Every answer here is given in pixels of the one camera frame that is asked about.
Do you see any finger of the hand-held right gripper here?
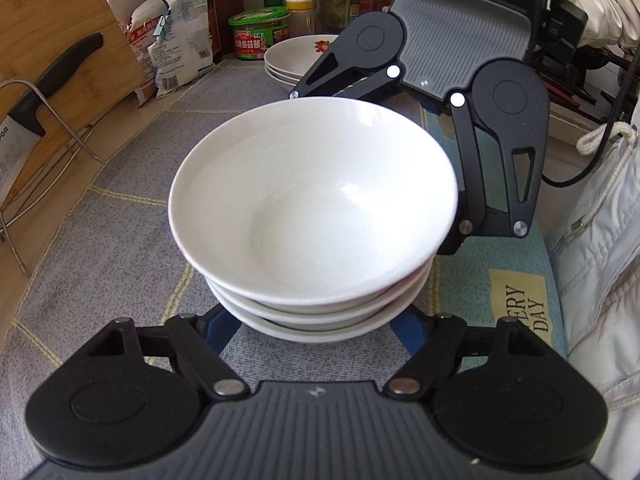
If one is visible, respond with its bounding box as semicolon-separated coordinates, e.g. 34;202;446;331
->
435;92;545;257
288;51;402;103

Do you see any white and blue snack bag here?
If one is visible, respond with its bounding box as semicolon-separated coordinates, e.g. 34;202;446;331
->
150;0;216;98

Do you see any green lidded sauce tub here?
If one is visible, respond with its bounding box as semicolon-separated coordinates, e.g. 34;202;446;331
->
227;6;292;62

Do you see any bamboo cutting board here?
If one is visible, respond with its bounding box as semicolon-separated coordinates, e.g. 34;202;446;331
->
0;0;151;211

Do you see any black cable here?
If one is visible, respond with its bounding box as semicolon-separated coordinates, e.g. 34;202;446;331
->
540;42;640;187

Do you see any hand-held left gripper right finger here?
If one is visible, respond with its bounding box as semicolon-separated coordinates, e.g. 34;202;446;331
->
385;307;551;401

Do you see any pink floral white bowl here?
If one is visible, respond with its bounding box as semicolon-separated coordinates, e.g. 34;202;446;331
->
204;262;435;332
231;300;418;346

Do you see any metal wire rack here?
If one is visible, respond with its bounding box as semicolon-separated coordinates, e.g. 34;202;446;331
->
0;78;108;275

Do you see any plain white bowl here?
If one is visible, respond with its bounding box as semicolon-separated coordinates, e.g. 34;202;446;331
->
168;97;460;309

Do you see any black handled kitchen knife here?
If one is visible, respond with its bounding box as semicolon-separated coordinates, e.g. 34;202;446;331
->
0;32;105;196

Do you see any yellow lidded spice jar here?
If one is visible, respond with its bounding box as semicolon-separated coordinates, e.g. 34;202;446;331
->
285;0;317;38

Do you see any grey checkered cloth mat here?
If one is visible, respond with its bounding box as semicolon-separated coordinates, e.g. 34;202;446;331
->
0;52;571;480

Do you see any white jacket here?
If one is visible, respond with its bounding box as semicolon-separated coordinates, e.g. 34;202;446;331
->
545;120;640;480

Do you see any red and white snack bag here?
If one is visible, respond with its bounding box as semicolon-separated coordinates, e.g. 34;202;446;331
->
119;0;168;106

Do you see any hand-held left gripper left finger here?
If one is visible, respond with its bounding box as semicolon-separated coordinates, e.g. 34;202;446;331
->
87;305;251;401

